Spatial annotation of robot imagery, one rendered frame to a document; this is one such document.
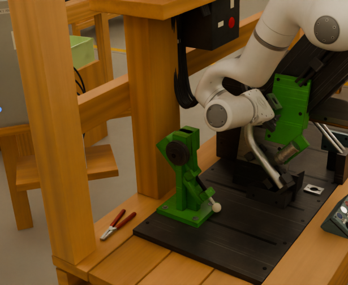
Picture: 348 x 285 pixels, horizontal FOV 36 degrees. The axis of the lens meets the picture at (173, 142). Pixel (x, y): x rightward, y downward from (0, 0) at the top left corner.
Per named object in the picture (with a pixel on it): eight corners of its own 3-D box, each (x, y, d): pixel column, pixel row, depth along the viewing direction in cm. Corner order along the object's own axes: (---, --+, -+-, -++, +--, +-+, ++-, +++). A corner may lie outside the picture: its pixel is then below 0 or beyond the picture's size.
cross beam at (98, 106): (273, 31, 236) (274, 11, 232) (62, 145, 142) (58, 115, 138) (262, 29, 239) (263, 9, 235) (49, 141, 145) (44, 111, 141)
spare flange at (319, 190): (303, 191, 170) (303, 189, 170) (308, 185, 173) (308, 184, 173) (319, 196, 167) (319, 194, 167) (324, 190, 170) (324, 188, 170)
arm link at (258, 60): (226, 9, 123) (184, 100, 144) (275, 52, 117) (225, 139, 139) (249, 1, 128) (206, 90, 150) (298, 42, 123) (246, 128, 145)
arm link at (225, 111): (218, 110, 149) (241, 132, 146) (194, 115, 138) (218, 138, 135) (235, 87, 145) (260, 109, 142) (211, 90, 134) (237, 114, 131)
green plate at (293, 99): (308, 144, 166) (320, 78, 161) (298, 148, 160) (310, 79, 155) (274, 136, 172) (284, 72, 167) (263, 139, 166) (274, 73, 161)
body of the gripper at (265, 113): (263, 118, 144) (279, 114, 153) (243, 87, 146) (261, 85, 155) (243, 132, 148) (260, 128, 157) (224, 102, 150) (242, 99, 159)
